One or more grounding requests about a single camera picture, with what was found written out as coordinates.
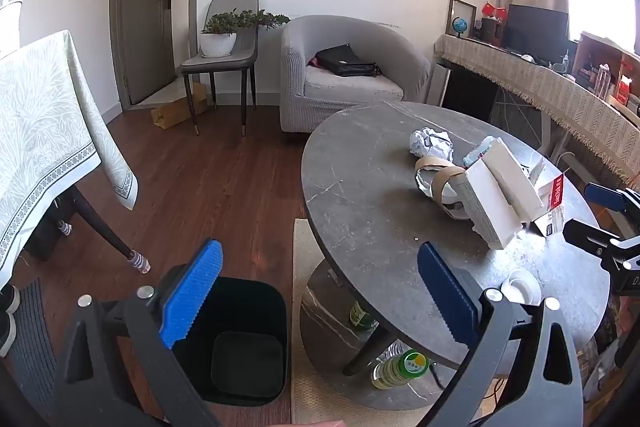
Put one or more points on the grey armchair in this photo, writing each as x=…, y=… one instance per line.
x=350, y=92

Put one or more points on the pink cloth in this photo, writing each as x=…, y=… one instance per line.
x=313, y=62

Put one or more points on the blue white tissue packet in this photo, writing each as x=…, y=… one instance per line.
x=477, y=152

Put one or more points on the wooden bookshelf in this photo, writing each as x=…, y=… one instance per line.
x=605, y=67

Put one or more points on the grey door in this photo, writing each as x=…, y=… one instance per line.
x=145, y=32

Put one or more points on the white flat box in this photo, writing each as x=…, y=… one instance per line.
x=515, y=179
x=485, y=204

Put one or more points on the brown wooden speaker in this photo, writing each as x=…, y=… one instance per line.
x=491, y=32

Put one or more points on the small blue globe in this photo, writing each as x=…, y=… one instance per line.
x=460, y=25

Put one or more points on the patterned white tablecloth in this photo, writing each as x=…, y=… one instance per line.
x=45, y=132

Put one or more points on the potted plant white pot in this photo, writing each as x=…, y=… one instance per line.
x=217, y=43

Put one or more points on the round grey marble table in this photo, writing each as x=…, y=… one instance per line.
x=360, y=207

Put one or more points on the green label plastic bottle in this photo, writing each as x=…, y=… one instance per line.
x=400, y=369

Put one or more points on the cardboard box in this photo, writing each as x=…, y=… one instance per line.
x=172, y=114

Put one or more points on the green glass bottle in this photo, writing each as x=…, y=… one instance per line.
x=361, y=317

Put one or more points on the beige rug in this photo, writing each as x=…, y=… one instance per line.
x=307, y=252

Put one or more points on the dark ribbed mat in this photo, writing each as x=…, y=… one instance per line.
x=32, y=342

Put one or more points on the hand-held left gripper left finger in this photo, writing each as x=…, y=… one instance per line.
x=192, y=292

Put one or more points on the black table leg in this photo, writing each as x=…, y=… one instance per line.
x=100, y=227

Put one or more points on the wooden picture frame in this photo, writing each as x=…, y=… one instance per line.
x=462, y=9

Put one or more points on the black cabinet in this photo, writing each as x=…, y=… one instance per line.
x=470, y=94

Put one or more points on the black monitor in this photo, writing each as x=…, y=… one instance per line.
x=535, y=29

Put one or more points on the black bag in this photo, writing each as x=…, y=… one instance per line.
x=345, y=59

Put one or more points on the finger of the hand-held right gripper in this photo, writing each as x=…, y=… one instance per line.
x=605, y=196
x=590, y=234

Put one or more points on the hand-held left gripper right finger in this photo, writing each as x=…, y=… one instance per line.
x=447, y=292

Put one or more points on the black trash bin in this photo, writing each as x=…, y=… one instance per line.
x=250, y=357

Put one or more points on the red white small carton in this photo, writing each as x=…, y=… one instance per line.
x=556, y=194

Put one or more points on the desk with beige fringed cloth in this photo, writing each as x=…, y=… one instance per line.
x=550, y=89

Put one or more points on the small red flags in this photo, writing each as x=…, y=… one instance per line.
x=494, y=10

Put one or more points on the grey dining chair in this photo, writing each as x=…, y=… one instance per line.
x=220, y=62

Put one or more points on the cardboard tape roll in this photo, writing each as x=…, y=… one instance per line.
x=432, y=162
x=445, y=184

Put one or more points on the black shoe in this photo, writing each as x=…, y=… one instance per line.
x=9, y=299
x=7, y=334

